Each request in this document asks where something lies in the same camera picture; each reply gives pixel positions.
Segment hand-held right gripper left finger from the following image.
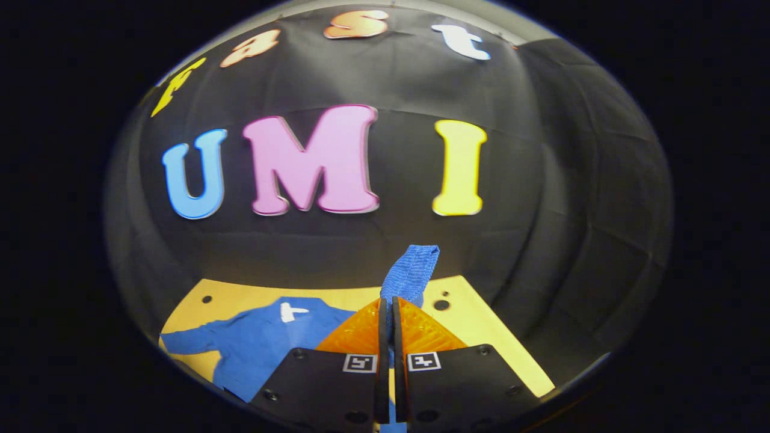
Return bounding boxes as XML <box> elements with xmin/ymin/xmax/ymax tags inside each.
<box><xmin>250</xmin><ymin>296</ymin><xmax>390</xmax><ymax>425</ymax></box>

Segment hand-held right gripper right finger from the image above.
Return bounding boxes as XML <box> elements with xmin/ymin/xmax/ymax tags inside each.
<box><xmin>392</xmin><ymin>295</ymin><xmax>539</xmax><ymax>425</ymax></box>

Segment blue button-up shirt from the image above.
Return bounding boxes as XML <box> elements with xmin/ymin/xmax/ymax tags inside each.
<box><xmin>159</xmin><ymin>244</ymin><xmax>441</xmax><ymax>433</ymax></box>

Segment black backdrop cloth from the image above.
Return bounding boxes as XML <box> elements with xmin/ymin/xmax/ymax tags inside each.
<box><xmin>102</xmin><ymin>5</ymin><xmax>673</xmax><ymax>376</ymax></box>

